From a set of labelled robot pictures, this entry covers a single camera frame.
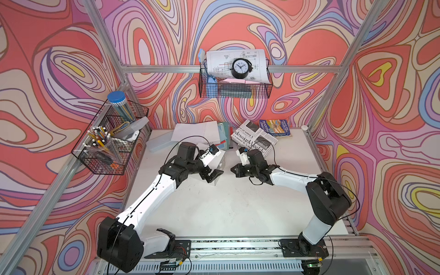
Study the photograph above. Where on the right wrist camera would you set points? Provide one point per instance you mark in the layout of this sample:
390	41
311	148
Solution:
242	154

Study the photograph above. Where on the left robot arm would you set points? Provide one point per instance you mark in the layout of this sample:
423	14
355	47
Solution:
119	239

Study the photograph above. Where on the black wire wall basket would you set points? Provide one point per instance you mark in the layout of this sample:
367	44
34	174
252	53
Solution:
213	87

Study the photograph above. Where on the blue magazine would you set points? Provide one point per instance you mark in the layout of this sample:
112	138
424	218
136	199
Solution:
276	128

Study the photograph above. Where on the white stapler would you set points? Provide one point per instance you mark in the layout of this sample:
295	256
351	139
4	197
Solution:
130	132

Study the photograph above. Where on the translucent plastic box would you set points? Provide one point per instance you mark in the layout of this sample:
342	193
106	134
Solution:
160	139

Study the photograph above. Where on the blue lid pencil jar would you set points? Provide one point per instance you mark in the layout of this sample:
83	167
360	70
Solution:
120	104

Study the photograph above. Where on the white book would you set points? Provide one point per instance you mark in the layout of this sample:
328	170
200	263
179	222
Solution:
197	133

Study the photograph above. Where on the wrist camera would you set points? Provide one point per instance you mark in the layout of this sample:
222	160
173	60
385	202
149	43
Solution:
242	154
212	157

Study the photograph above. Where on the white drawing paper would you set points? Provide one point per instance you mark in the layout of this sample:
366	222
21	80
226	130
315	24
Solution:
219	63

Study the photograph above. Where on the black alarm clock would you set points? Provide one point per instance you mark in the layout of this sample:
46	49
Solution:
241	67

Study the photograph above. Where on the black wire side basket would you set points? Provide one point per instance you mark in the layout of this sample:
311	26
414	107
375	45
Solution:
123	151

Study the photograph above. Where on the folded newspaper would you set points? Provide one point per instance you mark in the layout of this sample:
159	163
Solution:
251	136

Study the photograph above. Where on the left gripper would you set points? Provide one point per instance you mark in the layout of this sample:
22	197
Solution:
204	176

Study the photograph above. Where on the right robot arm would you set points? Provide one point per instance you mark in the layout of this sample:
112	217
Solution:
328	199

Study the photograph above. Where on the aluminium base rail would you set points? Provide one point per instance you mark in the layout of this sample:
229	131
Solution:
340	255

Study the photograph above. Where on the stack of folders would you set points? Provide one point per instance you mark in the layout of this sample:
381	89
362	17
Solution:
224	129

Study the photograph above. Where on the white drawer cabinet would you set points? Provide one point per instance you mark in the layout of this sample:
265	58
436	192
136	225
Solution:
209	175

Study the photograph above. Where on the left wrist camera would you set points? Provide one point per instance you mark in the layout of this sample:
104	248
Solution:
212	157

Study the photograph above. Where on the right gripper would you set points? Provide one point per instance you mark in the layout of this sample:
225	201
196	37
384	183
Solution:
238	173

